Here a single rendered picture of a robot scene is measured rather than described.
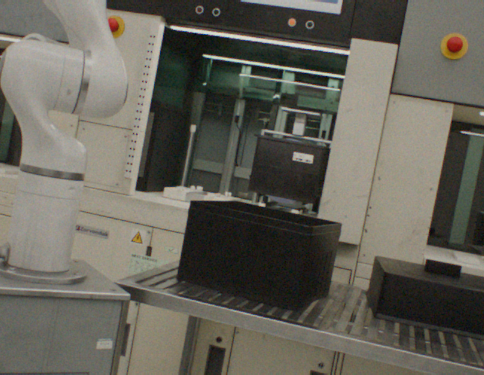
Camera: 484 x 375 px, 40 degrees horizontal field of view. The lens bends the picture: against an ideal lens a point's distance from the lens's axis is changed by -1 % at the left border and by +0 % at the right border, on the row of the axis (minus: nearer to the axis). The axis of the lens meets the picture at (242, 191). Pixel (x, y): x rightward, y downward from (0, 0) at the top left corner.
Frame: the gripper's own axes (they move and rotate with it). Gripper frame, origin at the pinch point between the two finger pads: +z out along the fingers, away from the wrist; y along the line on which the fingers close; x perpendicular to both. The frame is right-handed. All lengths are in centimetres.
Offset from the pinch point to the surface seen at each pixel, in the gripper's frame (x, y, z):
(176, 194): -31.3, 21.5, 28.7
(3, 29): 9.2, -36.2, 7.9
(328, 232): -28, 76, -27
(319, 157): -12, 64, 29
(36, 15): 14.9, -25.8, 8.0
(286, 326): -44, 75, -53
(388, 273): -34, 90, -29
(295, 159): -14, 57, 29
